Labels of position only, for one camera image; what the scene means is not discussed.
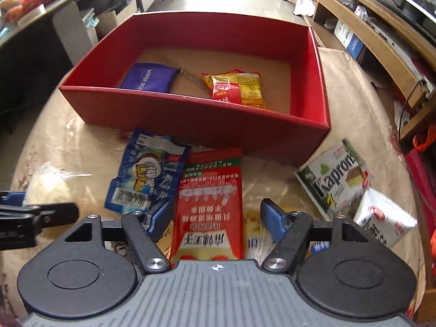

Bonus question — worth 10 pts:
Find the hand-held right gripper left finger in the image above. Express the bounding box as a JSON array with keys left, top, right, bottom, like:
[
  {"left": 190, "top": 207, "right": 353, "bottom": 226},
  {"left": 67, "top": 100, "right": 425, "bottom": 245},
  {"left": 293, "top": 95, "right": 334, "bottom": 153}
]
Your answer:
[{"left": 64, "top": 200, "right": 172, "bottom": 275}]

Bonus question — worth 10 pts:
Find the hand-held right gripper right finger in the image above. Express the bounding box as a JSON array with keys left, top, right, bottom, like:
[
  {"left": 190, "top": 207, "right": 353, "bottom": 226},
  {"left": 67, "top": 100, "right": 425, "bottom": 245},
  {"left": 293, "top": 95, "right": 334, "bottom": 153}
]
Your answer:
[{"left": 259, "top": 198, "right": 375, "bottom": 275}]

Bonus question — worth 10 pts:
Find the beige floral tablecloth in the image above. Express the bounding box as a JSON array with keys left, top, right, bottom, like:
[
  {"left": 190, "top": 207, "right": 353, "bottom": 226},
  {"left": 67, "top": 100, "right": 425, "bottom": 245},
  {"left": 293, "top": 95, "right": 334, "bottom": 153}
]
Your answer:
[{"left": 0, "top": 46, "right": 426, "bottom": 327}]

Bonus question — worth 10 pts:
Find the pale yellow snack packet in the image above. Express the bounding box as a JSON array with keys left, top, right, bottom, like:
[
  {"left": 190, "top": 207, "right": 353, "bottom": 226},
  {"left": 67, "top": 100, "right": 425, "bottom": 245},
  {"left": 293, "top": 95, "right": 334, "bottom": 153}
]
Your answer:
[{"left": 243, "top": 208, "right": 277, "bottom": 263}]

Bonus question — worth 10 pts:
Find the grey white snack packet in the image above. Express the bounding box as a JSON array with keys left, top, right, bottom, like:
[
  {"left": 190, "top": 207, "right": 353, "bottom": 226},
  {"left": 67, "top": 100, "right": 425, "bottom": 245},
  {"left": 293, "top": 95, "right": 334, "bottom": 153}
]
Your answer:
[{"left": 352, "top": 188, "right": 419, "bottom": 249}]

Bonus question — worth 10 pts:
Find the yellow red snack packet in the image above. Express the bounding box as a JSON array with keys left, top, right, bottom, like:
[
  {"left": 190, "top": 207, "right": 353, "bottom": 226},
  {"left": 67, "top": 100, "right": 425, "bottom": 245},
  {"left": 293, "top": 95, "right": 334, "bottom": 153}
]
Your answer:
[{"left": 200, "top": 69, "right": 268, "bottom": 110}]

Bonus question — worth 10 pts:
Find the red gift box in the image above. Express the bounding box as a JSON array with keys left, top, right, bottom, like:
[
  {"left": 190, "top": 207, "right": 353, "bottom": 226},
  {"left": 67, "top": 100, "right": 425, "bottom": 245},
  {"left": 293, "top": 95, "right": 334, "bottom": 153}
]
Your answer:
[{"left": 404, "top": 150, "right": 436, "bottom": 246}]

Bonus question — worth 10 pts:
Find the dark coffee table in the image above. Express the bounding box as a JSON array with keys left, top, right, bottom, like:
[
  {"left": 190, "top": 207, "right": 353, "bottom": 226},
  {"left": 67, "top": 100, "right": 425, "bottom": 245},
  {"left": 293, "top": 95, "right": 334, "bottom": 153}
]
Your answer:
[{"left": 0, "top": 0, "right": 147, "bottom": 65}]

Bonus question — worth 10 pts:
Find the red cardboard box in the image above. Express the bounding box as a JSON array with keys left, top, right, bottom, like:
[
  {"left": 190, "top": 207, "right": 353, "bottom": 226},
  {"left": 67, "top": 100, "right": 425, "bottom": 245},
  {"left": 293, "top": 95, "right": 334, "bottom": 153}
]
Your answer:
[{"left": 58, "top": 12, "right": 332, "bottom": 165}]

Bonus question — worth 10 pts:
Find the blue snack packet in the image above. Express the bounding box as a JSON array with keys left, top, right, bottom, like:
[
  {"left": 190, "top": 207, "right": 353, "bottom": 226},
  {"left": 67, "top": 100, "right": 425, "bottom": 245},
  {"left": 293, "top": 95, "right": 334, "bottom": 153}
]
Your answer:
[{"left": 104, "top": 128, "right": 191, "bottom": 216}]

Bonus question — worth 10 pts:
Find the orange plastic bag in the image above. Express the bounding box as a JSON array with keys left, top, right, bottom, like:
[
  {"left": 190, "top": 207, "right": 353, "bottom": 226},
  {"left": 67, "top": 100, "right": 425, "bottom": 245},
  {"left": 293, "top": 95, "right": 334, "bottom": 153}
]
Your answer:
[{"left": 412, "top": 126, "right": 436, "bottom": 152}]

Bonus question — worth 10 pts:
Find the purple wafer packet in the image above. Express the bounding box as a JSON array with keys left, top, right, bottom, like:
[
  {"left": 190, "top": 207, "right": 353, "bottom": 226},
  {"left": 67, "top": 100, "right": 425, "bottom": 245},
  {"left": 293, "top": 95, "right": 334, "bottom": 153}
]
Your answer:
[{"left": 121, "top": 62, "right": 181, "bottom": 93}]

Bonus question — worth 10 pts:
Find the blue white box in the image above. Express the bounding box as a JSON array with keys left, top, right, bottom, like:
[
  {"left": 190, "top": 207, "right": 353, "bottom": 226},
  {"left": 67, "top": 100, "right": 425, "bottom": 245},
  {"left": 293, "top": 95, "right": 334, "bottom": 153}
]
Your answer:
[{"left": 334, "top": 19, "right": 365, "bottom": 60}]

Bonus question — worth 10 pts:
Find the open cardboard box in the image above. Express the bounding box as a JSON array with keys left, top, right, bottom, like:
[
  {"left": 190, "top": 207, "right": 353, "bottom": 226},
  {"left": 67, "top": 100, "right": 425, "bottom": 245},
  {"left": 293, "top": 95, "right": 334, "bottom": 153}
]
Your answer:
[{"left": 93, "top": 0, "right": 138, "bottom": 40}]

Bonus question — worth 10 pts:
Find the silver audio device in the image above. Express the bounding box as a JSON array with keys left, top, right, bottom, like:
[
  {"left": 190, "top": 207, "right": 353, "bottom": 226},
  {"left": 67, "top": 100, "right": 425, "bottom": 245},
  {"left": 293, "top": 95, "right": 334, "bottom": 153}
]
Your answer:
[{"left": 366, "top": 17, "right": 435, "bottom": 98}]

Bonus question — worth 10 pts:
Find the green white wafer packet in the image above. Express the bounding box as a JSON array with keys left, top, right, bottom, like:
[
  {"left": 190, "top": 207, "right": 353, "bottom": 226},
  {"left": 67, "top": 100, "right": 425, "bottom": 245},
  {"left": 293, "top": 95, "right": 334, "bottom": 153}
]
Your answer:
[{"left": 295, "top": 138, "right": 374, "bottom": 222}]

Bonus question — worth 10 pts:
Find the wooden television cabinet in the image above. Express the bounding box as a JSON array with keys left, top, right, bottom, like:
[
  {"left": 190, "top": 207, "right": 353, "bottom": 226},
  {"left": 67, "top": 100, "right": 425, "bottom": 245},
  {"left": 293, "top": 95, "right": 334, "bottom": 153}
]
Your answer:
[{"left": 276, "top": 0, "right": 436, "bottom": 140}]

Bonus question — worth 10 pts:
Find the white plastic bag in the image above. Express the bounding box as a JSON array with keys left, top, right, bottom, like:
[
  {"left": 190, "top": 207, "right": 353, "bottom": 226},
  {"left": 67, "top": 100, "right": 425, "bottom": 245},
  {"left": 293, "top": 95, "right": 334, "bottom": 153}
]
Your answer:
[{"left": 293, "top": 0, "right": 317, "bottom": 17}]

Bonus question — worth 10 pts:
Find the clear bag of white snack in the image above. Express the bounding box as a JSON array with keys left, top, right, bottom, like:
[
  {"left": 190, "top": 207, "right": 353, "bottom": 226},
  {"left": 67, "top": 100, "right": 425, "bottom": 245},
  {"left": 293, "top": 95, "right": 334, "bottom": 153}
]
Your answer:
[{"left": 25, "top": 163, "right": 92, "bottom": 208}]

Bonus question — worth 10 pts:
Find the blue white packet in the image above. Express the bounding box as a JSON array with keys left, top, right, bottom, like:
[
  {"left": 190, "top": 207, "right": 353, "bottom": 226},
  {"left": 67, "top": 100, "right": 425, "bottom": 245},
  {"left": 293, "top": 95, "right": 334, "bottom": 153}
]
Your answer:
[{"left": 82, "top": 8, "right": 99, "bottom": 29}]

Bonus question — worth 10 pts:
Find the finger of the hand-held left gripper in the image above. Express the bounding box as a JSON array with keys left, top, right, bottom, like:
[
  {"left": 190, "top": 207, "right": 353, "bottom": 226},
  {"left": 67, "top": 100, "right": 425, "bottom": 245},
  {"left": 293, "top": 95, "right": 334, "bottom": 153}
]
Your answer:
[
  {"left": 0, "top": 202, "right": 80, "bottom": 227},
  {"left": 0, "top": 192, "right": 27, "bottom": 207}
]

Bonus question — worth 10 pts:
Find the black cable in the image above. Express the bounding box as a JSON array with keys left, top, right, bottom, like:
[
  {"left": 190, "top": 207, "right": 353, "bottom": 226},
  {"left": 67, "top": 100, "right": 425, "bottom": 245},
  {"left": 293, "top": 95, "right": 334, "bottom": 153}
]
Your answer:
[{"left": 397, "top": 80, "right": 428, "bottom": 132}]

